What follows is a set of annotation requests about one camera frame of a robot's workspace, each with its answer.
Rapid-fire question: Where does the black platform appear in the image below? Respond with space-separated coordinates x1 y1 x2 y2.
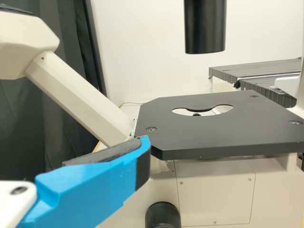
234 78 298 108
208 57 304 84

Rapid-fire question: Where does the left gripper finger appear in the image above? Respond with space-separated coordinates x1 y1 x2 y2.
19 134 152 228

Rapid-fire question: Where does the cream microscope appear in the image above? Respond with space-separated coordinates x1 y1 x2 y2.
0 0 304 228

